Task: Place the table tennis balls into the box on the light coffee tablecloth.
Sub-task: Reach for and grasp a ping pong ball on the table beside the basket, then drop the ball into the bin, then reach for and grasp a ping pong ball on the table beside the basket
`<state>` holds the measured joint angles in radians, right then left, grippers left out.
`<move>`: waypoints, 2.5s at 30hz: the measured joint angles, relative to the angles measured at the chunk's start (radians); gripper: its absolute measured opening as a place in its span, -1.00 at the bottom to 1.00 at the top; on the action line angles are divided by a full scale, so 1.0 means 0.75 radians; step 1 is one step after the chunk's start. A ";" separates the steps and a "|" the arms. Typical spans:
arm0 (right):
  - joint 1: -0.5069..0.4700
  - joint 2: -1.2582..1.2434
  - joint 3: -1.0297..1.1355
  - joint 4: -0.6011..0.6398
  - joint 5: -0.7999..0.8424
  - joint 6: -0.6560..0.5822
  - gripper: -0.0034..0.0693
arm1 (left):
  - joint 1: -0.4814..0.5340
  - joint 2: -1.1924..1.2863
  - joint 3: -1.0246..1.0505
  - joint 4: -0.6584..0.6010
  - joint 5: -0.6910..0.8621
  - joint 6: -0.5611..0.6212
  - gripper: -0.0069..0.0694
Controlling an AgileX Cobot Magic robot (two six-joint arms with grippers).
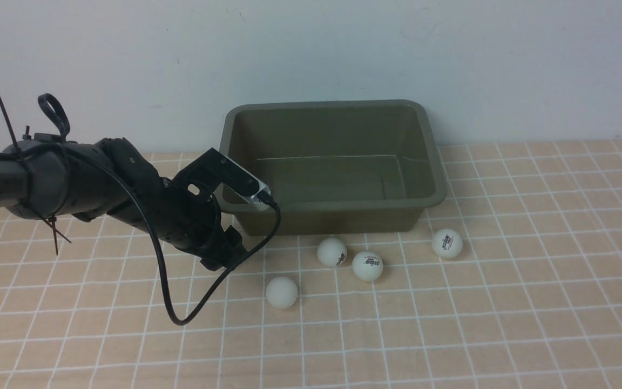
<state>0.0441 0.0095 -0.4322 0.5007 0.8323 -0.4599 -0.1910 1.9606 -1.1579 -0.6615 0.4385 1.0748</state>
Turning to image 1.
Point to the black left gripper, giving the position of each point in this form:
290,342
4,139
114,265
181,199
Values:
192,224

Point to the plain white ping-pong ball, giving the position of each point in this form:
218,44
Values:
281,292

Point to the white ping-pong ball logo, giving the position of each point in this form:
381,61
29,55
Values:
331,252
367,266
447,243

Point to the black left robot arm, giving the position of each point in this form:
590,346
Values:
112,178

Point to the black zip tie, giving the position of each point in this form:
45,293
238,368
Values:
3,113

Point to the olive green plastic bin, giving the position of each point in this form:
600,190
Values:
340,167

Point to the orange checkered tablecloth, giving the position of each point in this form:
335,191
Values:
533,301

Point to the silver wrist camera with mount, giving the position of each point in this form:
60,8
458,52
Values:
213,169

